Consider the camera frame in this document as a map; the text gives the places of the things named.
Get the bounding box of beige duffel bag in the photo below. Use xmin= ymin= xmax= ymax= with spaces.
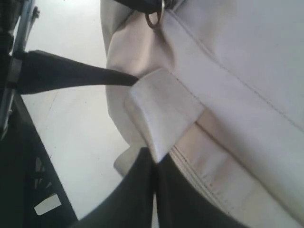
xmin=101 ymin=0 xmax=304 ymax=228

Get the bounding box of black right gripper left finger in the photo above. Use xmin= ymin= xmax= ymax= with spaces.
xmin=71 ymin=147 xmax=155 ymax=228

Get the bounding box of metal ring zipper pull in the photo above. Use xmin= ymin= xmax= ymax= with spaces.
xmin=145 ymin=11 xmax=162 ymax=29

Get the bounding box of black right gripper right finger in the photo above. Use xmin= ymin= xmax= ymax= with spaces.
xmin=155 ymin=154 xmax=240 ymax=228

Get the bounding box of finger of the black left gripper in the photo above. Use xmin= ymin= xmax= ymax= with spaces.
xmin=20 ymin=50 xmax=138 ymax=95

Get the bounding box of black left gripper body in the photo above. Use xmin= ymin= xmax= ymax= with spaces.
xmin=0 ymin=0 xmax=40 ymax=141

